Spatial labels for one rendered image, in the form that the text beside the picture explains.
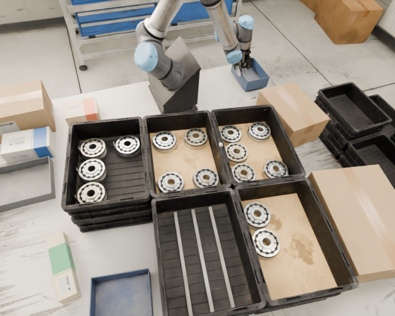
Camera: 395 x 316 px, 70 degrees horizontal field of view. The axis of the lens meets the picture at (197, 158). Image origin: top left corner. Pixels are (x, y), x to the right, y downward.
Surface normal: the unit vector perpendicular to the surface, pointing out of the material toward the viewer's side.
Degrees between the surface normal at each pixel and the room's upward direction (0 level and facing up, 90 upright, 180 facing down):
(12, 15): 90
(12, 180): 0
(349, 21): 89
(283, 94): 0
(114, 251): 0
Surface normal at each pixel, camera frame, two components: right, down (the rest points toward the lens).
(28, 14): 0.36, 0.77
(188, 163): 0.06, -0.58
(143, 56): -0.56, -0.11
